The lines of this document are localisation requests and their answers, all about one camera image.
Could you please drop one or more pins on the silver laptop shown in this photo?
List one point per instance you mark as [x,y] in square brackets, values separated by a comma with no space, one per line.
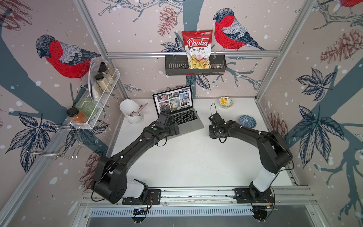
[180,105]

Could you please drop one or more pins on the orange jar with black lid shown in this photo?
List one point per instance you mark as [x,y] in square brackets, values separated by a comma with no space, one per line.
[76,115]

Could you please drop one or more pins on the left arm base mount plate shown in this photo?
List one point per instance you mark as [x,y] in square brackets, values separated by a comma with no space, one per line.
[150,197]

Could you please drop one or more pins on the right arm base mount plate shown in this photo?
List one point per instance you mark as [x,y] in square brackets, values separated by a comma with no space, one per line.
[246,196]

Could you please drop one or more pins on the yellow flower ceramic bowl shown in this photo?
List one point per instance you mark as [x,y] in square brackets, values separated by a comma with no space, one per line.
[225,102]

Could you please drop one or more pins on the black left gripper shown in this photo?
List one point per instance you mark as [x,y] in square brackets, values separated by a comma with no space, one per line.
[173,130]

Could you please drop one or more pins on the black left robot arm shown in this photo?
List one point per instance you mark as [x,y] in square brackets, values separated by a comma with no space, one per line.
[110,179]

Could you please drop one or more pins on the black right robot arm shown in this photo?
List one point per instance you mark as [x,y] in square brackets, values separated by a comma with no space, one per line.
[273,151]

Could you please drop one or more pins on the red cassava chips bag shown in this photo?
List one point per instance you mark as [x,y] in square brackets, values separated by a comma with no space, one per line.
[198,48]

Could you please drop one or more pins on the green glass bowl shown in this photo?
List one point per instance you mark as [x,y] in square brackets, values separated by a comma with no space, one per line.
[87,106]

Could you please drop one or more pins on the blue patterned ceramic bowl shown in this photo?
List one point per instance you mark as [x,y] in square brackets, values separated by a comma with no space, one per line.
[247,121]

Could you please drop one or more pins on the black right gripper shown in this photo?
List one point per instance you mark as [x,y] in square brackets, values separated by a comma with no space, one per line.
[210,134]

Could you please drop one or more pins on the beige bottle black cap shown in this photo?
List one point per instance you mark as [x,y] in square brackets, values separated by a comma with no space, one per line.
[104,70]
[103,83]

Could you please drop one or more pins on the chrome wire wall rack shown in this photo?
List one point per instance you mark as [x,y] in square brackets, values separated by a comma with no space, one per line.
[65,143]

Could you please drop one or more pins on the pink handled utensil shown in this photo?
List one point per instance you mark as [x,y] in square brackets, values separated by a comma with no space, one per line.
[139,110]

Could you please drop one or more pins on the white utensil holder cup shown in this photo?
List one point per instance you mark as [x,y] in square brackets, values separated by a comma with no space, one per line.
[130,108]

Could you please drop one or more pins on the black wall basket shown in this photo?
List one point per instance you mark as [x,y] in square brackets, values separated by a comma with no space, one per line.
[181,65]

